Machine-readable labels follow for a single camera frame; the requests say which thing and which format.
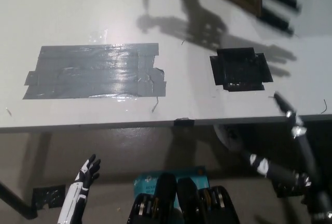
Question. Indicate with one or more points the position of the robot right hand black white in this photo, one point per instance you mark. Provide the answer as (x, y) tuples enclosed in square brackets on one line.
[(304, 154)]

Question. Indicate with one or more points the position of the robot left hand black white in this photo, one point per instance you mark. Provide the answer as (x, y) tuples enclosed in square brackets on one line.
[(86, 172)]

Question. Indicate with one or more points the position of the white round object under desk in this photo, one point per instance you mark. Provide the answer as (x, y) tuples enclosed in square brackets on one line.
[(227, 137)]

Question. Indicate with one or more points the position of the black tape patch on desk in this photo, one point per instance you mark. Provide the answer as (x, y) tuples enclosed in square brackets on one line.
[(240, 69)]

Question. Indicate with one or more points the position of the thin loose thread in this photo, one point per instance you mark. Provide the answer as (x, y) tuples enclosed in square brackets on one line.
[(155, 104), (324, 108)]

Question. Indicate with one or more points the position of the teal router box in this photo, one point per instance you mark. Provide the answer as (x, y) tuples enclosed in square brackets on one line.
[(146, 182)]

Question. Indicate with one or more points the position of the black table leg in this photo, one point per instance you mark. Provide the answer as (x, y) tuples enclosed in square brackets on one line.
[(15, 198)]

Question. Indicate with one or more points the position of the small black tape strip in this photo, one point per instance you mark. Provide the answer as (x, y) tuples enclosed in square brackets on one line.
[(184, 122)]

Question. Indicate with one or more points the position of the clear tape piece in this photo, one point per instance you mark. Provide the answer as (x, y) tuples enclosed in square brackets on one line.
[(98, 36)]

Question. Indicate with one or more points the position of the grey duct tape patch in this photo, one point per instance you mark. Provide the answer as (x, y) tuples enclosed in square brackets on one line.
[(96, 71)]

